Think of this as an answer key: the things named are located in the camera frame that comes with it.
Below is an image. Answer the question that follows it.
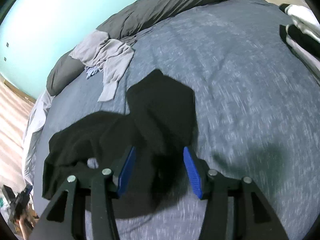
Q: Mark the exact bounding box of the grey sweater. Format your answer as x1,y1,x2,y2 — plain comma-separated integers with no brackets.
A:
69,30,135,102

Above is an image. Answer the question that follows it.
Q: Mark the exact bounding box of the black sweater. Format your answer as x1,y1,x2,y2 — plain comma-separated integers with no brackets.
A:
42,69,198,219

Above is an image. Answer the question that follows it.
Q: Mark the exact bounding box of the light grey blanket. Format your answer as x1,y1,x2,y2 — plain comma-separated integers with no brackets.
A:
22,89,54,188

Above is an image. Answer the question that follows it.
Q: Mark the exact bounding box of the dark grey rolled duvet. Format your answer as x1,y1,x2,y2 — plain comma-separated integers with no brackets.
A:
46,0,250,97

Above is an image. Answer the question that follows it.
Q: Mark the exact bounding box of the black folded garment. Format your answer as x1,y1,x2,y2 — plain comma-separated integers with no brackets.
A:
279,24,320,62

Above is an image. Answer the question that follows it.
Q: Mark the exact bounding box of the white folded shirt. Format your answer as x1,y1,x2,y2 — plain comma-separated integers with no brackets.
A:
280,4,320,43

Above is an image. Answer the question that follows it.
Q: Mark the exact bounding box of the blue patterned bed sheet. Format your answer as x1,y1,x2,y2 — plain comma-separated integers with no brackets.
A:
32,0,320,240

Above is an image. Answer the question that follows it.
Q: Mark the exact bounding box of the wooden frame strip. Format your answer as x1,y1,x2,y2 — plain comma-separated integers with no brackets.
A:
4,79,37,104

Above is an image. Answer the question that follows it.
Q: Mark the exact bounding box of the pale blue crumpled cloth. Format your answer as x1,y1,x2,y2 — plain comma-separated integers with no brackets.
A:
85,66,101,80

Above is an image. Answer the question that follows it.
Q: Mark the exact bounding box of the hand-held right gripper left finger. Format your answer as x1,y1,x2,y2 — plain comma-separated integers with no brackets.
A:
29,146,137,240

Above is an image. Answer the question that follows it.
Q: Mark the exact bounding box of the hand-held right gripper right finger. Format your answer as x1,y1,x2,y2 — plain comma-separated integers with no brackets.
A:
183,147,293,240

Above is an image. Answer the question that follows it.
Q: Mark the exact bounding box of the striped pink curtain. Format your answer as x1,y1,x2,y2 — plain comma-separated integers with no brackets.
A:
0,75,35,170

